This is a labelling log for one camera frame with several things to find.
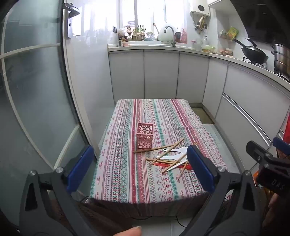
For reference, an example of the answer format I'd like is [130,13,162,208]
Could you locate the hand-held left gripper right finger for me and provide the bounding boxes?
[186,145,262,236]

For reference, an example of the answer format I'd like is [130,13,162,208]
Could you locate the white water heater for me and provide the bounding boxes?
[190,0,212,18]

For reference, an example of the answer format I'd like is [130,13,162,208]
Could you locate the kitchen window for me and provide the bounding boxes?
[72,0,193,40]

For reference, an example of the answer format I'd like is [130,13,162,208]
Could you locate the pink perforated utensil holder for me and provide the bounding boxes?
[135,123,155,150]

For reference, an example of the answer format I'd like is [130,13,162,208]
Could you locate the metal door handle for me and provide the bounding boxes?
[62,3,80,39]

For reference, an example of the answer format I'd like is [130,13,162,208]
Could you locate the black wok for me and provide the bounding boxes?
[233,38,269,64]

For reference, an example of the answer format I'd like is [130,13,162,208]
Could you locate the olive floor mat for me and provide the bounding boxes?
[190,107,215,125]

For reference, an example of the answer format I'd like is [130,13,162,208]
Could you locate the steel kitchen faucet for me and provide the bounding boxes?
[163,26,177,47]

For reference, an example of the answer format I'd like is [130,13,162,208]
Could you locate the white kitchen cabinets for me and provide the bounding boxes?
[108,44,290,161]

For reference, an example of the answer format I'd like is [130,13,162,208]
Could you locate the potted windowsill plants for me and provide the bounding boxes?
[125,25,148,42]

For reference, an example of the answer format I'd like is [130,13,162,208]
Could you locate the wooden chopstick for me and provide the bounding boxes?
[151,138,185,164]
[146,158,180,164]
[179,161,189,177]
[162,158,182,174]

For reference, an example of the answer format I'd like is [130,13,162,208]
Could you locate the green snack packet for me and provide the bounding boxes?
[227,27,240,40]

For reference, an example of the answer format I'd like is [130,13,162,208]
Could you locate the black cable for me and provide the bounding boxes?
[175,215,189,228]

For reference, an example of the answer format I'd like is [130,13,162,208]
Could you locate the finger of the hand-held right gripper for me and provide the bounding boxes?
[272,137,290,157]
[246,140,274,169]

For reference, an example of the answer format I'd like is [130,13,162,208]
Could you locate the person's right hand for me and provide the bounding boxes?
[268,193,286,230]

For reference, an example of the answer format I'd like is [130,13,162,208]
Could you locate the frosted glass door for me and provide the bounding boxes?
[0,0,96,227]

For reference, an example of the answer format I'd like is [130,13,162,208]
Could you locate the orange plastic bag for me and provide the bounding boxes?
[254,172,263,189]

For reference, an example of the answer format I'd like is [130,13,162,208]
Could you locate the red plastic spoon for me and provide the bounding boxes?
[154,160,193,171]

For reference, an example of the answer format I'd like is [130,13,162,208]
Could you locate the steel cooking pot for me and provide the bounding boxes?
[271,43,290,73]

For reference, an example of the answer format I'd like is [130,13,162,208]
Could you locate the patterned striped tablecloth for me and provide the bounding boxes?
[89,98,227,205]

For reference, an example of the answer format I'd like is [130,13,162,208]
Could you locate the white round board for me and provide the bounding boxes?
[157,21,176,42]

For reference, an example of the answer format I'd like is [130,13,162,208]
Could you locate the gas stove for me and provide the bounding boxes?
[243,57,290,82]

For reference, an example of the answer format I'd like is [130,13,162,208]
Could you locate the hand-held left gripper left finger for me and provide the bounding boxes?
[19,145,100,236]

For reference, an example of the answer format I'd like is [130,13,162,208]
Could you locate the dark range hood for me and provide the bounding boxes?
[236,0,290,44]

